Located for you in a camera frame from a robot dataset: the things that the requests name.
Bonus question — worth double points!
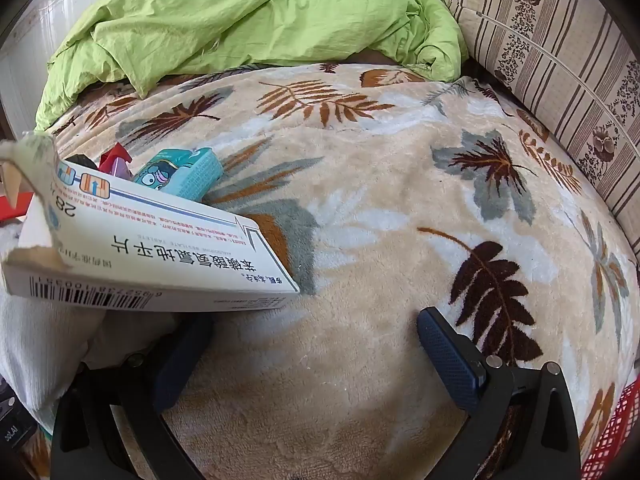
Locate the red packet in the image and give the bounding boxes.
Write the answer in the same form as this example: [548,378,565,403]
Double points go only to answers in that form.
[98,142,133,178]

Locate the white medicine box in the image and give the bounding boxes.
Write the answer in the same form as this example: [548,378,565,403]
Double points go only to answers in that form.
[0,130,301,313]

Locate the leaf print blanket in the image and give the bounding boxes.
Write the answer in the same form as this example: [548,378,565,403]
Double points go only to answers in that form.
[35,62,640,480]

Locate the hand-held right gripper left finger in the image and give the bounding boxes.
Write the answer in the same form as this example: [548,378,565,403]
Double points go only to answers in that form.
[50,316,215,480]

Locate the striped floral cushion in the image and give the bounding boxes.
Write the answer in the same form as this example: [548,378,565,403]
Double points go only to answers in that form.
[445,0,640,256]

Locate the red plastic basket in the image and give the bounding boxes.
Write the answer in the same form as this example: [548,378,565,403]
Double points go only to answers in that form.
[582,380,640,480]

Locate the teal cartoon box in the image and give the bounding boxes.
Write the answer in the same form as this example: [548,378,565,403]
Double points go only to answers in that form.
[131,147,224,203]

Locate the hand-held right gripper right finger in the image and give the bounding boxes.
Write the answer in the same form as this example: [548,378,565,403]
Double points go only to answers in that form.
[416,306,586,480]

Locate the plain green quilt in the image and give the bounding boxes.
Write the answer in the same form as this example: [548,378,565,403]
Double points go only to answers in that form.
[34,0,468,133]

